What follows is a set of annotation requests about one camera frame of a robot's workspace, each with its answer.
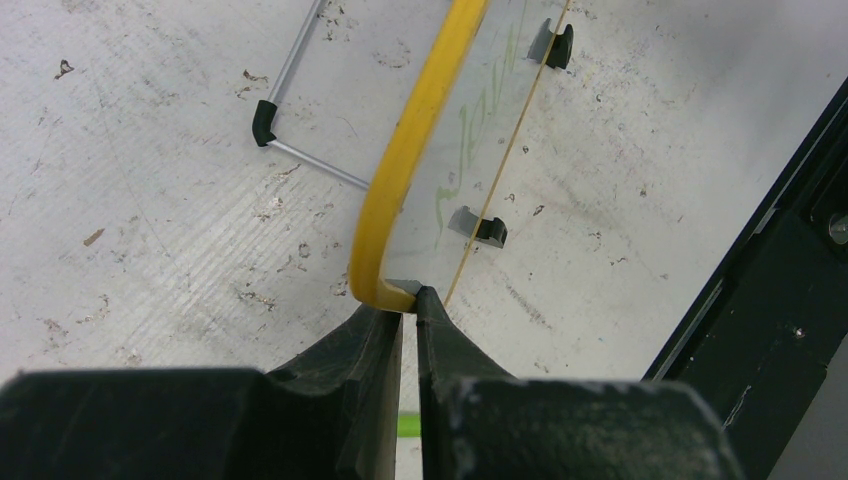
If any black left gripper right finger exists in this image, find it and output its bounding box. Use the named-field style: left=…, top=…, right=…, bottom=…
left=415, top=286, right=514, bottom=479

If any metal wire whiteboard stand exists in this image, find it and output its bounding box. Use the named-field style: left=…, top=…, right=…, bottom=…
left=251, top=0, right=369, bottom=192

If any yellow framed whiteboard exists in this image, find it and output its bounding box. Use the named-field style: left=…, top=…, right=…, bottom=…
left=348, top=1, right=568, bottom=313

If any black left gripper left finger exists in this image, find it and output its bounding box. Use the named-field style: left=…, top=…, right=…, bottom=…
left=266, top=305, right=403, bottom=479

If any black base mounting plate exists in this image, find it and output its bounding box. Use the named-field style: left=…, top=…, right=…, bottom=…
left=645, top=87, right=847, bottom=479

